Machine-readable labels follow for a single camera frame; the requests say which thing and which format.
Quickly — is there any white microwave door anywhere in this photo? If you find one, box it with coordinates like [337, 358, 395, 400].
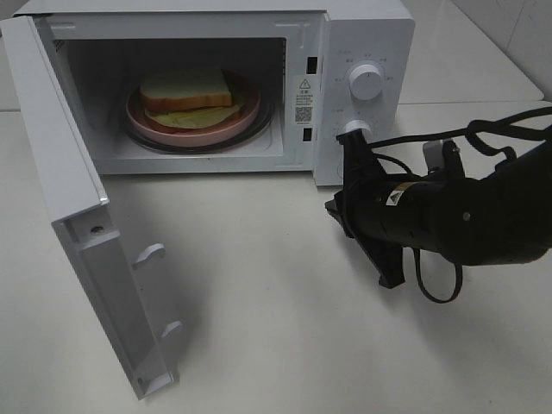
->
[1, 16, 183, 398]

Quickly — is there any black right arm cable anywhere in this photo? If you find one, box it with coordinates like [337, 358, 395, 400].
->
[366, 107, 552, 304]

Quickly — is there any pink round plate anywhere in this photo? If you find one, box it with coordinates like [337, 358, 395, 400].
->
[126, 72, 262, 149]

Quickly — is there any glass microwave turntable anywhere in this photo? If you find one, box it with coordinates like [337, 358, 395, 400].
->
[123, 93, 274, 154]

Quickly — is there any white microwave oven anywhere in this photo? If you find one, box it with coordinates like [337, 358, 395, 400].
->
[11, 1, 415, 185]

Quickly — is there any white microwave knob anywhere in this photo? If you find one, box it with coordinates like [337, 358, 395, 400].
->
[348, 63, 383, 101]
[341, 119, 372, 135]

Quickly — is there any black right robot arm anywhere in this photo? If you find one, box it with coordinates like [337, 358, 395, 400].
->
[325, 130, 551, 288]

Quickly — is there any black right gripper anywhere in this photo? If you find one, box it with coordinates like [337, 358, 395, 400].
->
[325, 129, 405, 288]

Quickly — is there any white bread sandwich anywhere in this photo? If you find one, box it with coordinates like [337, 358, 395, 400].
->
[139, 67, 233, 114]

